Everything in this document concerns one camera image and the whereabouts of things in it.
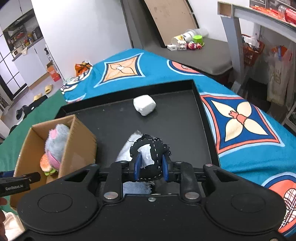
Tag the grey plush mouse toy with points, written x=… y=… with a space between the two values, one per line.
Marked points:
x=55 y=145

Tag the white kitchen cabinet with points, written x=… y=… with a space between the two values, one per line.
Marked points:
x=25 y=41

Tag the green plastic cup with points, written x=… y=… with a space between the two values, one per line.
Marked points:
x=198 y=39

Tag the black stitched pouch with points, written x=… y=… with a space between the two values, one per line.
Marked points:
x=152 y=150

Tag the black shallow tray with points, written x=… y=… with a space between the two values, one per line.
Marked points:
x=179 y=120

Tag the blue patterned blanket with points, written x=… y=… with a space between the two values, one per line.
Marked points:
x=249 y=142

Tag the brown cardboard box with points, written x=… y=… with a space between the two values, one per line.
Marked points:
x=80 y=149

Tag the orange basket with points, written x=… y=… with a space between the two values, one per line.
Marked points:
x=252 y=48

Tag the white soft block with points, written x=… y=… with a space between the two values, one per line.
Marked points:
x=144 y=104

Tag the plush hamburger toy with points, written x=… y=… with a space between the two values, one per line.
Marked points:
x=46 y=167

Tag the orange cardboard box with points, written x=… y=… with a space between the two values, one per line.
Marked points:
x=53 y=72

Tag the green cloth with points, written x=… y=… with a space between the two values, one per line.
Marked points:
x=23 y=129

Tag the small white box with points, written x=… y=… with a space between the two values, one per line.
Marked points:
x=172 y=47

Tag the red round toy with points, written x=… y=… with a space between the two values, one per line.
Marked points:
x=194 y=46

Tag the yellow slipper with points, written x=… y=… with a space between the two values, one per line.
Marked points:
x=38 y=96
x=48 y=88

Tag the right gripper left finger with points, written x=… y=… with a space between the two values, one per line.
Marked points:
x=118 y=173

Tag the black bag with white dot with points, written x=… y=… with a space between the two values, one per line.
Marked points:
x=28 y=109

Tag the leaning brown board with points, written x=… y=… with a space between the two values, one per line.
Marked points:
x=170 y=18

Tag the orange gift bag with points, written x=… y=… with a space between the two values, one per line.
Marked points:
x=82 y=67

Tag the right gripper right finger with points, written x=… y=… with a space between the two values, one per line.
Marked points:
x=183 y=174

